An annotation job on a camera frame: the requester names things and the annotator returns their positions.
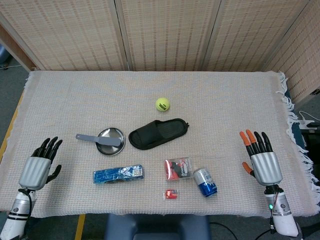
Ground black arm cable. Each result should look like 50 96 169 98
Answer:
17 188 35 217
257 216 276 237

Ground black equipment box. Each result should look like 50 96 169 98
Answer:
301 127 320 176

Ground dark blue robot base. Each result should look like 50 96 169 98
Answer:
104 213 211 240

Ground yellow tennis ball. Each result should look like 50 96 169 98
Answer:
155 97 171 113

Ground black slipper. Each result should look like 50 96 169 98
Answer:
128 117 190 151

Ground clear pack with red item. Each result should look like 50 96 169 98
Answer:
164 156 195 182

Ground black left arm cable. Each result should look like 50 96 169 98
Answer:
17 188 35 217

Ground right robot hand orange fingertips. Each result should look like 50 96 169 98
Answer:
239 129 284 187

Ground beige woven table cloth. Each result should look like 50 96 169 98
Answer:
0 70 320 219

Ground white power strip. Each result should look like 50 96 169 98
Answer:
298 111 317 130

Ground small steel pan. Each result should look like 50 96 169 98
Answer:
96 127 126 156

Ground blue cookie package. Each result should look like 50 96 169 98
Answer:
93 163 146 185

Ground woven folding screen panel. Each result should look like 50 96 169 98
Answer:
0 0 126 72
202 0 311 72
114 0 222 72
262 0 320 104

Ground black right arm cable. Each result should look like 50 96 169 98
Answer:
257 216 276 237

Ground blue and silver can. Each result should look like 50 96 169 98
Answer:
193 167 218 198

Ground small red candy packet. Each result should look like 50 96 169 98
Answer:
162 188 181 201

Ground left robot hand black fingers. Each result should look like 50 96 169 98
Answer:
18 136 63 191

